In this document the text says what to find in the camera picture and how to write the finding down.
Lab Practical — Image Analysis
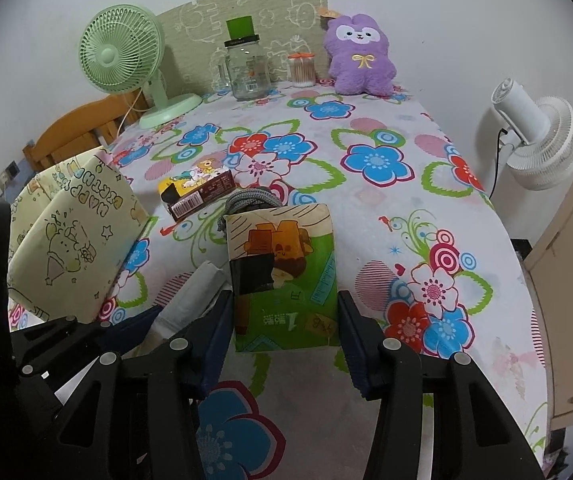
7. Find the purple plush toy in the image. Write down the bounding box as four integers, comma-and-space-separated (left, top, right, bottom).
318, 7, 397, 97

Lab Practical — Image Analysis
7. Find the white clip fan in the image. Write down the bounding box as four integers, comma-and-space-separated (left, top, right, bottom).
491, 78, 573, 191

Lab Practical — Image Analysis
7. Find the cartoon print snack box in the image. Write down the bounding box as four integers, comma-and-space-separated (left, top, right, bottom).
158, 157, 234, 223

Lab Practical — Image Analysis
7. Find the green desk fan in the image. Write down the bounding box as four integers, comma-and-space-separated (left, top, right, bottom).
77, 4, 203, 130

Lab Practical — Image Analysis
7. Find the glass jar mug green lid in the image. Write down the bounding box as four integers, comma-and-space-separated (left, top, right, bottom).
214, 16, 273, 101

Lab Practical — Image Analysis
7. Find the black fan cable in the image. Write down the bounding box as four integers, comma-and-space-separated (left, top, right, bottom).
487, 127, 510, 197

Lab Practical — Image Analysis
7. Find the grey braided cable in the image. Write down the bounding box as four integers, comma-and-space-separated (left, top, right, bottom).
215, 186, 282, 233

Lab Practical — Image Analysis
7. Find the white fan cable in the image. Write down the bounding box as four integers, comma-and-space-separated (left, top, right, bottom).
115, 87, 146, 134

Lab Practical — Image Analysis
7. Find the wooden bed headboard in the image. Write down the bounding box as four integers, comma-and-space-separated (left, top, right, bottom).
22, 94, 150, 173

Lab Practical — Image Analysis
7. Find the floral tablecloth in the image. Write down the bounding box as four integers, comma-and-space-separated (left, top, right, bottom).
9, 79, 552, 480

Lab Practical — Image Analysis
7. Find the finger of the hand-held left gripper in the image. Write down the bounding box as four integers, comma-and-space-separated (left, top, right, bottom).
10, 305, 164, 376

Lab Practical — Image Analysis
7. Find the wall socket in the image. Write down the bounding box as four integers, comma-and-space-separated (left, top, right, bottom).
0, 160, 20, 188

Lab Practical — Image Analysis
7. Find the cotton swab jar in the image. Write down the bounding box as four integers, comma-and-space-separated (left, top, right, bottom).
288, 51, 317, 86

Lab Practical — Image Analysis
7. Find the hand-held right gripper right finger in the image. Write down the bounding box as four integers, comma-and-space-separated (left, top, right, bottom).
337, 290, 545, 480

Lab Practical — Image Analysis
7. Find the green patterned board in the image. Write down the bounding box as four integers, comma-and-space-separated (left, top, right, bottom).
156, 0, 328, 95

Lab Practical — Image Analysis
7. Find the yellow fabric storage box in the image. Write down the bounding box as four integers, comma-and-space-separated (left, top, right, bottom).
6, 146, 153, 325

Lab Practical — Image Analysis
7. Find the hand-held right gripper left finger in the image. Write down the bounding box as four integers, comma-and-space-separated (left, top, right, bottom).
54, 290, 234, 480

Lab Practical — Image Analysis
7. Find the white plastic packet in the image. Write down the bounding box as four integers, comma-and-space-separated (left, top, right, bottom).
151, 260, 232, 346

